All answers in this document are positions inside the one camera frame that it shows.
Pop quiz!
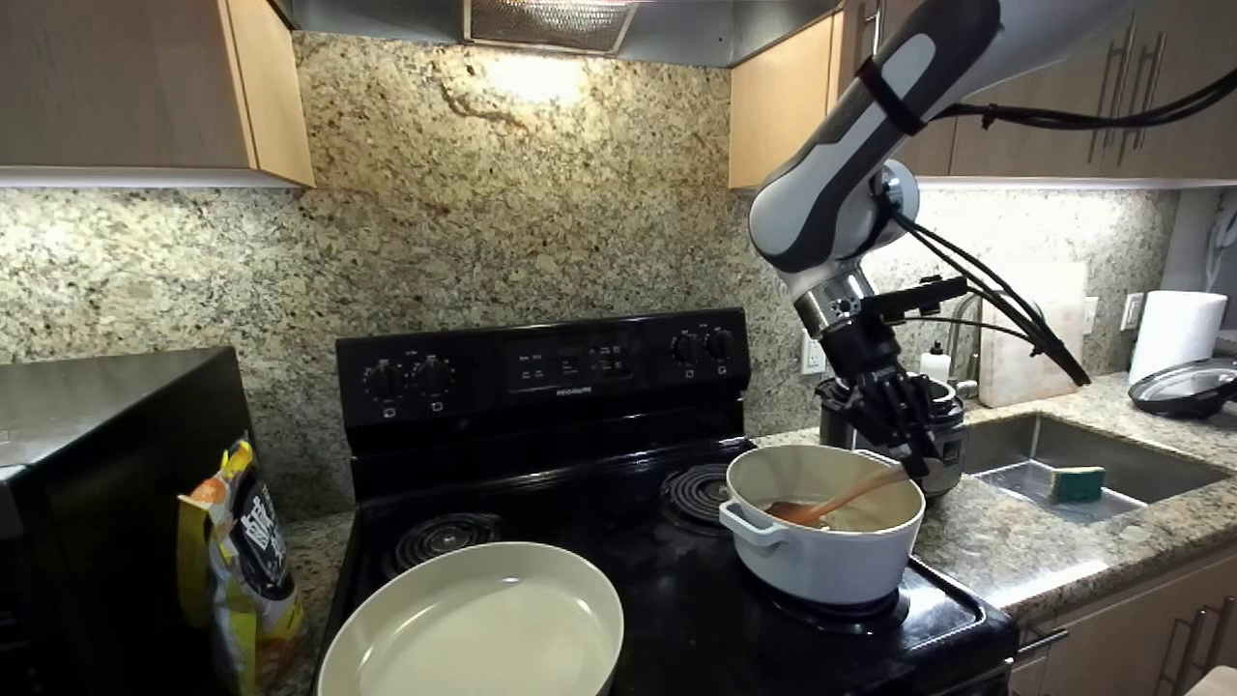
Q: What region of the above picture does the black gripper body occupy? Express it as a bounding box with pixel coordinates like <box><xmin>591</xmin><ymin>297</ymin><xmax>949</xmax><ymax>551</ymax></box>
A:
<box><xmin>823</xmin><ymin>276</ymin><xmax>966</xmax><ymax>384</ymax></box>

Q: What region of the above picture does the wooden cooking spoon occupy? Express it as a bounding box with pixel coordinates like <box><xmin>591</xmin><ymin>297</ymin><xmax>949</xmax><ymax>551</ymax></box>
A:
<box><xmin>765</xmin><ymin>468</ymin><xmax>904</xmax><ymax>525</ymax></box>

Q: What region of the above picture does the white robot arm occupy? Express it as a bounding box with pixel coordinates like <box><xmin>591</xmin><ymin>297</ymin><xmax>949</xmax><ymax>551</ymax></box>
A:
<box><xmin>746</xmin><ymin>0</ymin><xmax>1134</xmax><ymax>480</ymax></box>

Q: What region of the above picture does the steel kitchen sink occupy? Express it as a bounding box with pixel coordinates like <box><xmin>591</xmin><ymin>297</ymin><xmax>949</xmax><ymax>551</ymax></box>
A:
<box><xmin>960</xmin><ymin>415</ymin><xmax>1226</xmax><ymax>525</ymax></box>

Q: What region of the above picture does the green yellow sponge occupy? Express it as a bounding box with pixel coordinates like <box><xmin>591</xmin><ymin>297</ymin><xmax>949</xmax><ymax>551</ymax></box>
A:
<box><xmin>1048</xmin><ymin>464</ymin><xmax>1107</xmax><ymax>503</ymax></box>

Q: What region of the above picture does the white paper towel roll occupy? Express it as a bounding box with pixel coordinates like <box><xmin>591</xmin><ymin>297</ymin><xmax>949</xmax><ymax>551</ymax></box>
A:
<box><xmin>1130</xmin><ymin>292</ymin><xmax>1226</xmax><ymax>384</ymax></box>

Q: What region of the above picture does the black round lid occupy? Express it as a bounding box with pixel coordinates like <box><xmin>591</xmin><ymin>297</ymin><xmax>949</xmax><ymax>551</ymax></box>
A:
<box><xmin>1130</xmin><ymin>359</ymin><xmax>1237</xmax><ymax>418</ymax></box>

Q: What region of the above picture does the black electric stove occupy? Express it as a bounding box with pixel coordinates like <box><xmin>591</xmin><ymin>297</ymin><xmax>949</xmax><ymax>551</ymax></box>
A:
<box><xmin>333</xmin><ymin>308</ymin><xmax>1017</xmax><ymax>696</ymax></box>

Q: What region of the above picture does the wooden base cabinet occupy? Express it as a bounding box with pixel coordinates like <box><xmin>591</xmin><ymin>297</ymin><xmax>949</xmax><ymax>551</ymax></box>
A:
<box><xmin>1009</xmin><ymin>553</ymin><xmax>1237</xmax><ymax>696</ymax></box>

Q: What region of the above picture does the steel range hood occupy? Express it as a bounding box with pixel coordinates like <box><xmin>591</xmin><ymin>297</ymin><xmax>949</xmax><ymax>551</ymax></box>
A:
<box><xmin>267</xmin><ymin>0</ymin><xmax>842</xmax><ymax>70</ymax></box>

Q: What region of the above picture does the wooden upper cabinet right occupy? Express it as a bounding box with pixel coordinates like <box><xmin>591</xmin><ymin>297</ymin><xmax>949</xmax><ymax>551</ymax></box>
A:
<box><xmin>728</xmin><ymin>0</ymin><xmax>1237</xmax><ymax>190</ymax></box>

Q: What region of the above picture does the yellow black snack bag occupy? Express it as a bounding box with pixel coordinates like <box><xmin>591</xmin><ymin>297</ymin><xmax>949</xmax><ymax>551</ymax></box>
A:
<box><xmin>178</xmin><ymin>437</ymin><xmax>305</xmax><ymax>696</ymax></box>

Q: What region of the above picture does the black microwave oven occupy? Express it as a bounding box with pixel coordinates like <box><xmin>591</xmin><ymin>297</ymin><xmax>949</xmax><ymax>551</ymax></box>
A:
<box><xmin>0</xmin><ymin>350</ymin><xmax>250</xmax><ymax>696</ymax></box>

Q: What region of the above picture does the wooden upper cabinet left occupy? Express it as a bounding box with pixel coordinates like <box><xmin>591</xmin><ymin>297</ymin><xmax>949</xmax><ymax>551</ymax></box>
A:
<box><xmin>0</xmin><ymin>0</ymin><xmax>315</xmax><ymax>190</ymax></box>

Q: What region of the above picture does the white wall outlet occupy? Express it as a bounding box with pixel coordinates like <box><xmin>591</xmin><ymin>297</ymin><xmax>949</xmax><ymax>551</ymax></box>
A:
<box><xmin>799</xmin><ymin>333</ymin><xmax>828</xmax><ymax>377</ymax></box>

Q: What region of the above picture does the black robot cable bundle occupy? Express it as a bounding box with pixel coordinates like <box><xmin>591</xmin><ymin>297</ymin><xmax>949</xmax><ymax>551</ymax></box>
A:
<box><xmin>884</xmin><ymin>63</ymin><xmax>1237</xmax><ymax>390</ymax></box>

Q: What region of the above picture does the white pot with handles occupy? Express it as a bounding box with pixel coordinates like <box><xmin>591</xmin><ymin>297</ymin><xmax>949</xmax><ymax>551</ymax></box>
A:
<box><xmin>719</xmin><ymin>445</ymin><xmax>928</xmax><ymax>606</ymax></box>

